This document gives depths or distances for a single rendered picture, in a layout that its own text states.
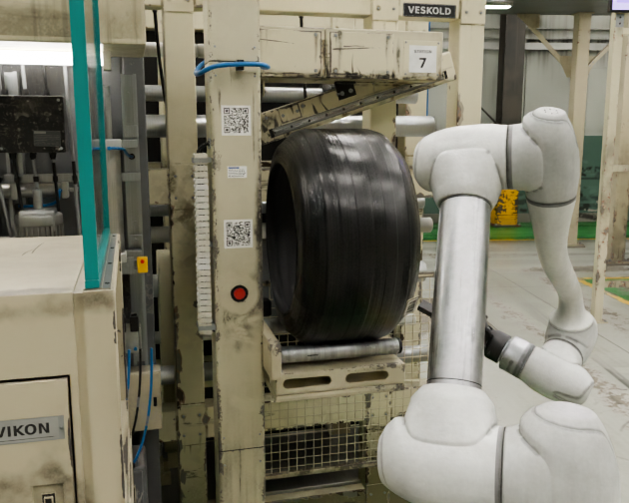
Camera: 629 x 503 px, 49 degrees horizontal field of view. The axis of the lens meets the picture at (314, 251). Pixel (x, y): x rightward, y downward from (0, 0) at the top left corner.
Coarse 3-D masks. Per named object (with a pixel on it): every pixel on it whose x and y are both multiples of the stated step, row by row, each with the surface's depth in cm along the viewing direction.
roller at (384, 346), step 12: (288, 348) 183; (300, 348) 184; (312, 348) 185; (324, 348) 185; (336, 348) 186; (348, 348) 187; (360, 348) 188; (372, 348) 188; (384, 348) 189; (396, 348) 190; (288, 360) 183; (300, 360) 184; (312, 360) 185
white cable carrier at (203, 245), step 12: (204, 156) 177; (204, 168) 178; (204, 180) 178; (204, 192) 179; (204, 204) 179; (204, 216) 180; (204, 228) 180; (204, 240) 181; (204, 252) 181; (204, 264) 182; (204, 276) 182; (204, 288) 183; (204, 300) 183; (204, 312) 184; (204, 324) 185
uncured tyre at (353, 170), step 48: (288, 144) 185; (336, 144) 178; (384, 144) 181; (288, 192) 218; (336, 192) 168; (384, 192) 171; (288, 240) 223; (336, 240) 166; (384, 240) 169; (288, 288) 217; (336, 288) 170; (384, 288) 173; (336, 336) 183
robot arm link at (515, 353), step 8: (512, 344) 166; (520, 344) 166; (528, 344) 167; (504, 352) 166; (512, 352) 166; (520, 352) 165; (528, 352) 165; (504, 360) 167; (512, 360) 166; (520, 360) 165; (504, 368) 168; (512, 368) 166; (520, 368) 165
